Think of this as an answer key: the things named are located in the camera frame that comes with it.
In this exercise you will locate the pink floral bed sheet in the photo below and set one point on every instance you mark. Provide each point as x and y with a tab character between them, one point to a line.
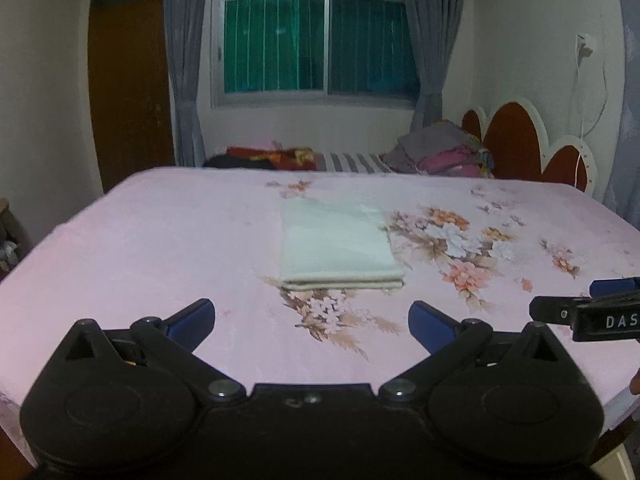
473	248

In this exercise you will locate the black garment on bed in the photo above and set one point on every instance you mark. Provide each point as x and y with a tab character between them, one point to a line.
226	161

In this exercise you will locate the window with green glass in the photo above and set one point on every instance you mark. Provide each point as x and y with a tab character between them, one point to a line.
307	50

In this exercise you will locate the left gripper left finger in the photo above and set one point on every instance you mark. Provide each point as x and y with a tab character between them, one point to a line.
170	343

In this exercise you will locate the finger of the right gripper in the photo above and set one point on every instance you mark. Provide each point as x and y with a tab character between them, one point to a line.
613	286
556	310

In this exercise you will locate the person's right hand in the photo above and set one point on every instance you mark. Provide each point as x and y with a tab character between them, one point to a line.
634	385

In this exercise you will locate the left grey curtain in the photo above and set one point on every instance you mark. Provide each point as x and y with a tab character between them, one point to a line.
183	31

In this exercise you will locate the cream knit sweater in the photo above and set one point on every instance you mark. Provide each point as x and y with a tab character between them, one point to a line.
336	246

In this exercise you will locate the grey white striped mattress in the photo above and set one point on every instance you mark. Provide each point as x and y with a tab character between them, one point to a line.
355	163

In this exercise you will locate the grey curtain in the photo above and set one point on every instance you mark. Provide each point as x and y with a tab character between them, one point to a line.
433	28
183	31

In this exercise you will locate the right grey curtain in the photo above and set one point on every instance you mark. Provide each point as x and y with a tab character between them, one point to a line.
433	28

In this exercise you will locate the red white heart headboard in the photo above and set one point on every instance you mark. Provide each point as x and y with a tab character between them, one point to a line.
516	141

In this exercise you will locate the red orange floral cloth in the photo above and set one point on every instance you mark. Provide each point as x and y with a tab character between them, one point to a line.
286	159

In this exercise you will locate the brown wooden door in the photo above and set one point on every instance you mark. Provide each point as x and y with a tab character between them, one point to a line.
128	88

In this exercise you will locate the white wall socket plug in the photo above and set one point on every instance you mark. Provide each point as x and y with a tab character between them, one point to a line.
586	45

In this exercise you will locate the stack of folded clothes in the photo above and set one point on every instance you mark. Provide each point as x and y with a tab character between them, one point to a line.
441	149

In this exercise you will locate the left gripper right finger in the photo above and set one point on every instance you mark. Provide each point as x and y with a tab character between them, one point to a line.
451	345

